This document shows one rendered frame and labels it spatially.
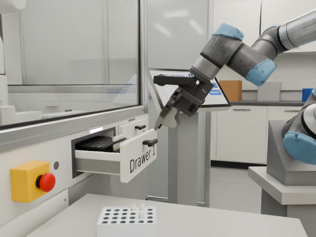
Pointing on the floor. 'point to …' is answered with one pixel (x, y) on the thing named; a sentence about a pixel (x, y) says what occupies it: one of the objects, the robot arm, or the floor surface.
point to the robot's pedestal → (286, 199)
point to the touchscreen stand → (183, 161)
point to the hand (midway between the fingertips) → (157, 124)
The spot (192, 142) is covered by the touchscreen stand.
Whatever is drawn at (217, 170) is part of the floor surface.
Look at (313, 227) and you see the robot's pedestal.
